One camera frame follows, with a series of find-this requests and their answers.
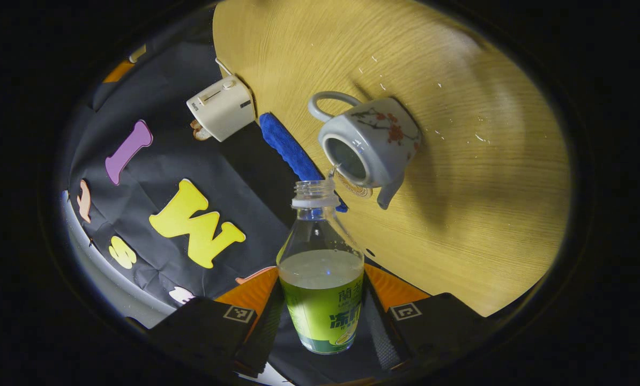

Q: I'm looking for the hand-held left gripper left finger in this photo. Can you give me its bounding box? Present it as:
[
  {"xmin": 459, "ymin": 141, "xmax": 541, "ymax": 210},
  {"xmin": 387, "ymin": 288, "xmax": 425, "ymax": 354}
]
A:
[{"xmin": 148, "ymin": 266, "xmax": 286, "ymax": 376}]

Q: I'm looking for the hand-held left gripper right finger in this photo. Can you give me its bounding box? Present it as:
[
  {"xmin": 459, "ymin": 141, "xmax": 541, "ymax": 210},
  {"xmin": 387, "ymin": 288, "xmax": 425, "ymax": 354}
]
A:
[{"xmin": 360, "ymin": 263, "xmax": 493, "ymax": 372}]

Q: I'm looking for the green label water bottle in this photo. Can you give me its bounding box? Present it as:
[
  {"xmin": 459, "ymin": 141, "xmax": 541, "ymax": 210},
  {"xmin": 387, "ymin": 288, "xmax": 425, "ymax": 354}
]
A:
[{"xmin": 276, "ymin": 180, "xmax": 364, "ymax": 354}]

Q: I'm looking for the round wooden coaster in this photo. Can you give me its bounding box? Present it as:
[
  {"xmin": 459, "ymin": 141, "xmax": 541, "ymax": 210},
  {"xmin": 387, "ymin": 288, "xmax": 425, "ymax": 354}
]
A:
[{"xmin": 333, "ymin": 172, "xmax": 374, "ymax": 199}]

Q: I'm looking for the white floral teacup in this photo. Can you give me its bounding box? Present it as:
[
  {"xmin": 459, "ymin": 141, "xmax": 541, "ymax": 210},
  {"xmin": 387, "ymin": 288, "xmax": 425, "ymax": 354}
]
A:
[{"xmin": 308, "ymin": 91, "xmax": 422, "ymax": 211}]

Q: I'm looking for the blue towel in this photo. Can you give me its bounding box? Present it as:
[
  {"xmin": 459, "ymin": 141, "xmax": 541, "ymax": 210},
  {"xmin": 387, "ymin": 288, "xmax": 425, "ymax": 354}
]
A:
[{"xmin": 259, "ymin": 113, "xmax": 348, "ymax": 213}]

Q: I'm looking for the black backdrop cloth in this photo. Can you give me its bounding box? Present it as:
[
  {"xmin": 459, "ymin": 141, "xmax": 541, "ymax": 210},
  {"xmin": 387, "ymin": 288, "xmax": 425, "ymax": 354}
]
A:
[{"xmin": 65, "ymin": 11, "xmax": 299, "ymax": 322}]

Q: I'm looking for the white toaster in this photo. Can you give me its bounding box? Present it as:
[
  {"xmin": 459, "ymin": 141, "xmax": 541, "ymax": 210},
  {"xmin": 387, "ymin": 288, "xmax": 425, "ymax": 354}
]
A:
[{"xmin": 186, "ymin": 75, "xmax": 256, "ymax": 143}]

